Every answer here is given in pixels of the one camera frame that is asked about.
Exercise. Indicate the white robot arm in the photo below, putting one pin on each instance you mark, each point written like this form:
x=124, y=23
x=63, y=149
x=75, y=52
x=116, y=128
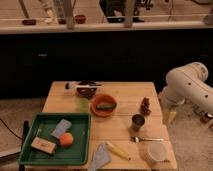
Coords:
x=186, y=82

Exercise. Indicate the dark metal cup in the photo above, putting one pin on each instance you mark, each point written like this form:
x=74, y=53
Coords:
x=137, y=122

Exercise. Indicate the white handled knife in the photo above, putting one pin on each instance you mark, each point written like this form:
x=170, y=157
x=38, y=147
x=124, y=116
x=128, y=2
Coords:
x=70, y=85

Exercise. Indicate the grey blue cloth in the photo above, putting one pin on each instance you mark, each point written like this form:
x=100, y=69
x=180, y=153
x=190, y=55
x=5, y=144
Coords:
x=100, y=158

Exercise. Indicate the silver fork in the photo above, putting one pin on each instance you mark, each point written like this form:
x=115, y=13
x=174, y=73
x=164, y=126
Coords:
x=140, y=139

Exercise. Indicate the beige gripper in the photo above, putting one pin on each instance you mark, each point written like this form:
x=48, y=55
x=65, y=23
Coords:
x=169, y=115

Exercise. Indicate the brown pine cone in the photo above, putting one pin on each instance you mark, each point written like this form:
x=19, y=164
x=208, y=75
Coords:
x=144, y=108

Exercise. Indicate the wooden block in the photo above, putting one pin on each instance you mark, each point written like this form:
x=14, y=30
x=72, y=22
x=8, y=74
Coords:
x=43, y=145

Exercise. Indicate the small red bowl on shelf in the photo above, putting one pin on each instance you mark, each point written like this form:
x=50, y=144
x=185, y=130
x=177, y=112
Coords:
x=80, y=19

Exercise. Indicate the orange bowl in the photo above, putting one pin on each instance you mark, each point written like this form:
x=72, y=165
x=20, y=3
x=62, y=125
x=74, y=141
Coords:
x=100, y=99

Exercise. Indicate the grey blue sponge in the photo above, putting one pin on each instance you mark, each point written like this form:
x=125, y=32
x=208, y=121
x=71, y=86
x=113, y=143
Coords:
x=61, y=128

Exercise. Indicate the dark brown bowl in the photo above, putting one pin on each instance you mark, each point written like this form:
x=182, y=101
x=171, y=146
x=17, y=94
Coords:
x=86, y=92

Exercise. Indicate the green plastic tray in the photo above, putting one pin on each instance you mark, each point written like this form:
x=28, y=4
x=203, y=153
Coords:
x=42, y=126

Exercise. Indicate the orange fruit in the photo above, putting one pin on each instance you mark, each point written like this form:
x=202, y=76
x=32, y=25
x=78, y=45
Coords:
x=66, y=140

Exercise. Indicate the translucent green cup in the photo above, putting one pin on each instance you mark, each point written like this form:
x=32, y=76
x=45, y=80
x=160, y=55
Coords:
x=82, y=105

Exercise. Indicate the dark dish on shelf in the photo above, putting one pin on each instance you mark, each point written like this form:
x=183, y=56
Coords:
x=29, y=22

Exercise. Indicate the yellow banana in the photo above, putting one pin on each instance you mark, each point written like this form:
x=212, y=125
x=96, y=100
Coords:
x=118, y=151

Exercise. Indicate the green cucumber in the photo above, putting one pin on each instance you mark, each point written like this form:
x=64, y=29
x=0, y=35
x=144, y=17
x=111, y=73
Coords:
x=105, y=106

